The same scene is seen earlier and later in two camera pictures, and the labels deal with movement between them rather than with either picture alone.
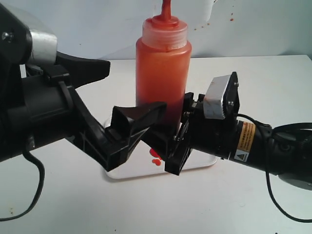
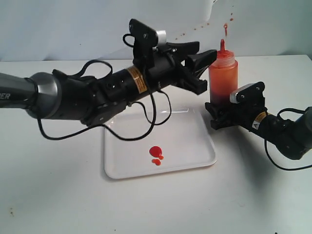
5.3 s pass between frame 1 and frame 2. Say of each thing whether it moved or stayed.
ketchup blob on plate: stayed
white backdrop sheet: stayed
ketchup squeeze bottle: moved
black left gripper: moved
